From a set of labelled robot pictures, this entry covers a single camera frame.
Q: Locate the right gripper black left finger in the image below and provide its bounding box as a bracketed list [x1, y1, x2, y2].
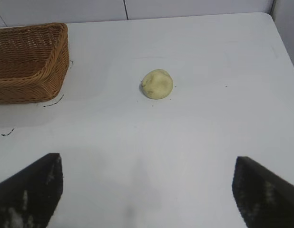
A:
[0, 152, 64, 228]

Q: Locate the pale yellow round potato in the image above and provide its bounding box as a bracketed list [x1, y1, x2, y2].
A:
[139, 68, 174, 100]

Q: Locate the brown woven wicker basket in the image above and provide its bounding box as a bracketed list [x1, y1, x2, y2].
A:
[0, 22, 70, 105]

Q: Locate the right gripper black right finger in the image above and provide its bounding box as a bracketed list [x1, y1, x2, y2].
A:
[232, 155, 294, 228]

